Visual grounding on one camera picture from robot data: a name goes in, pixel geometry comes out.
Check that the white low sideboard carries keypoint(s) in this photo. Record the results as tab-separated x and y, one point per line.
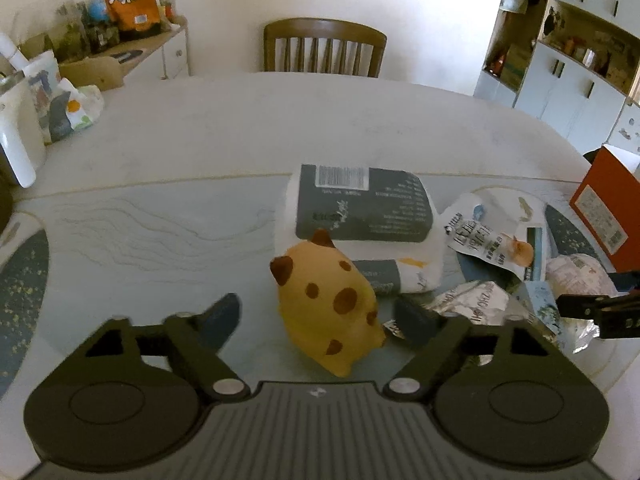
160	57

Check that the crumpled silver foil wrapper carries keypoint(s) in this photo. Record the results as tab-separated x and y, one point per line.
470	302

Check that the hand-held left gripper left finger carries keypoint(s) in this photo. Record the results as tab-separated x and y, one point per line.
222	321

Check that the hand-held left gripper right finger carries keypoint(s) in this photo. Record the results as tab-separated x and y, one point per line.
414	324

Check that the colourful printed bag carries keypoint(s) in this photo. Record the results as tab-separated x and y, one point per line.
60	100

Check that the brown cardboard box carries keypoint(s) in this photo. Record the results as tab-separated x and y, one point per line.
97	72

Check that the yellow spotted animal toy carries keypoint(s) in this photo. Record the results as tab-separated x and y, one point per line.
325	305

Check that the large grey white tissue pack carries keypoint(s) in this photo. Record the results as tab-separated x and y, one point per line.
365	205

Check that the orange snack bag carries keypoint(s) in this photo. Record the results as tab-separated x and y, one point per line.
131	2

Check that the white printed snack pouch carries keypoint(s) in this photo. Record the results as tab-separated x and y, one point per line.
480	232

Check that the white plastic pack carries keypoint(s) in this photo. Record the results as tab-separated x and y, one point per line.
580	275

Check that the white wall cabinet unit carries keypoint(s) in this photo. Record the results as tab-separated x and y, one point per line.
575	50

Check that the white plastic appliance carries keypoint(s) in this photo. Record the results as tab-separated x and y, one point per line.
17	135

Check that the brown wooden chair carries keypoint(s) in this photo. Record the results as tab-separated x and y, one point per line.
325	45

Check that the small silver foil wrapper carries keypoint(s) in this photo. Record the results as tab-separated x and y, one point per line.
580	335

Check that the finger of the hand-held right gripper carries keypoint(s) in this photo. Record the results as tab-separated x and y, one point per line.
590	306
626	281

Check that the cluster of bottles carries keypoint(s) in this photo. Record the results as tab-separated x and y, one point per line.
85	27

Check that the small grey white tissue pack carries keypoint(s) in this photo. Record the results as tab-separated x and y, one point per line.
400	275

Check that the orange cardboard box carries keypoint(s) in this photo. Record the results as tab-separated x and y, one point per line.
607	200

